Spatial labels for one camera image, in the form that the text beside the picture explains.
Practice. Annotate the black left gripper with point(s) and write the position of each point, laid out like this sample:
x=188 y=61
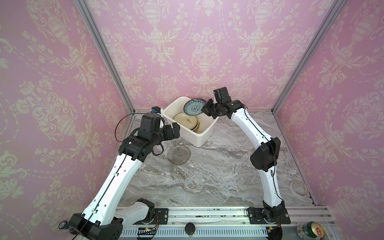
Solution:
x=170 y=134

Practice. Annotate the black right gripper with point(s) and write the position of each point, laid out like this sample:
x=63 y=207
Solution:
x=210 y=108

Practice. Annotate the cream plate with plant drawing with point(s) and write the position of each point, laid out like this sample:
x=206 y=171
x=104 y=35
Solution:
x=185 y=120

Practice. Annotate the blue floral small plate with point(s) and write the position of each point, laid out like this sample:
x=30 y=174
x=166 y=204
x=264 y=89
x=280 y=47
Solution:
x=194 y=107

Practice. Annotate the white plate green red rim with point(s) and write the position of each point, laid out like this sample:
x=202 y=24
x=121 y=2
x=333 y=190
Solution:
x=197 y=126

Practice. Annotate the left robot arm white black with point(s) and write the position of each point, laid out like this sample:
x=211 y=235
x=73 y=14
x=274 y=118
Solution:
x=101 y=220

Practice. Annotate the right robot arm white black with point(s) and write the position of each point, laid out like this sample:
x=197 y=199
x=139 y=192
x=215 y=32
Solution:
x=265 y=156

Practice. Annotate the white plastic bin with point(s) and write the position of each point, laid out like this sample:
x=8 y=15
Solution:
x=206 y=123

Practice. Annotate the clear glass plate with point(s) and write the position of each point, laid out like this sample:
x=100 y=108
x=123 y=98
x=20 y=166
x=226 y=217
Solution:
x=179 y=155

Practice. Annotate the black round knob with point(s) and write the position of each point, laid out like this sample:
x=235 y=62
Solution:
x=190 y=229

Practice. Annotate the purple drink bottle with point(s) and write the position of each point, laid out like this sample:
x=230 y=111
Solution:
x=64 y=225

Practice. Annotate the green beer can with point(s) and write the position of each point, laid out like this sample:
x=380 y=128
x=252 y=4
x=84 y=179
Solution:
x=311 y=231

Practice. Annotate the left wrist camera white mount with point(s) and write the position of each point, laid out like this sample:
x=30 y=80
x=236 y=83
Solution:
x=156 y=110

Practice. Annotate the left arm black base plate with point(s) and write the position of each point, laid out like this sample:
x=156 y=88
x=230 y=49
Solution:
x=156 y=215

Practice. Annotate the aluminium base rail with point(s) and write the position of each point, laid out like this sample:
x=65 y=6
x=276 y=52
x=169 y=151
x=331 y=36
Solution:
x=231 y=223

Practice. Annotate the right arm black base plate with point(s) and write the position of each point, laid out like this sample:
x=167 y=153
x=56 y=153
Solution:
x=256 y=216

